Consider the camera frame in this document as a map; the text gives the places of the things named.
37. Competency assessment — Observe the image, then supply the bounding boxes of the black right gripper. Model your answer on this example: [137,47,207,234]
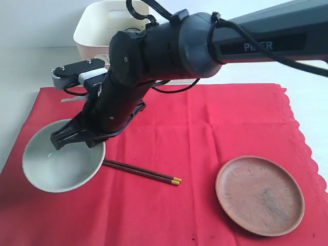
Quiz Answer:
[50,71,154,150]

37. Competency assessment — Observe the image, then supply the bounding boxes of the pale green ceramic bowl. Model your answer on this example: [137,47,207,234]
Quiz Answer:
[22,119,106,193]

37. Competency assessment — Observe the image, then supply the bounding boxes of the stainless steel cup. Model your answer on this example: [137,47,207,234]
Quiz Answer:
[125,28,141,32]

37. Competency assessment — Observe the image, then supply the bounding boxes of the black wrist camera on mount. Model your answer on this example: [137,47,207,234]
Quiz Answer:
[51,58,107,90]

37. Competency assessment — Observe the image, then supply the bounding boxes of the round brown wooden plate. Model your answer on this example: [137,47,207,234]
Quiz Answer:
[215,155,305,237]

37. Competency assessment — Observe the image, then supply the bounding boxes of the cream plastic storage bin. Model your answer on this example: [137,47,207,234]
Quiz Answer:
[73,1,148,64]

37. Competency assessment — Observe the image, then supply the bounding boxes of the red tablecloth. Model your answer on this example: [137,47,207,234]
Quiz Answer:
[1,84,327,245]

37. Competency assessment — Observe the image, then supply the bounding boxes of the dark wooden chopstick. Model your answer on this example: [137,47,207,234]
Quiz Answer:
[103,159,182,183]
[102,162,180,186]

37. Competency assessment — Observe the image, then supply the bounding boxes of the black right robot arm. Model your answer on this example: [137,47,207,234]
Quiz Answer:
[50,1,327,149]

